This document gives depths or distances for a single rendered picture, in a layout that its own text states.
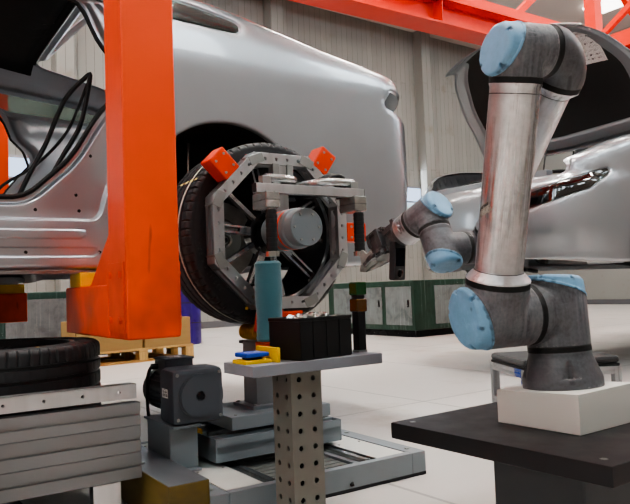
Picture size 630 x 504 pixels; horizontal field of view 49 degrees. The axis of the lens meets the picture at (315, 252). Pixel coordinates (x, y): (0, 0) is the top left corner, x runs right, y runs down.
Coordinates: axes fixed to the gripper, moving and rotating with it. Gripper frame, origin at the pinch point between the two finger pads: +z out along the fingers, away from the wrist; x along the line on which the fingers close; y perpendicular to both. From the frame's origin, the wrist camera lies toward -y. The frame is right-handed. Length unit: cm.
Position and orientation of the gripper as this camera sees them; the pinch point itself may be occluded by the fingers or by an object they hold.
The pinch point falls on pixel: (364, 271)
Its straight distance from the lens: 212.2
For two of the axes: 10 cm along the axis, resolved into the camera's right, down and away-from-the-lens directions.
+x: -7.9, -0.1, -6.2
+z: -5.4, 4.9, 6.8
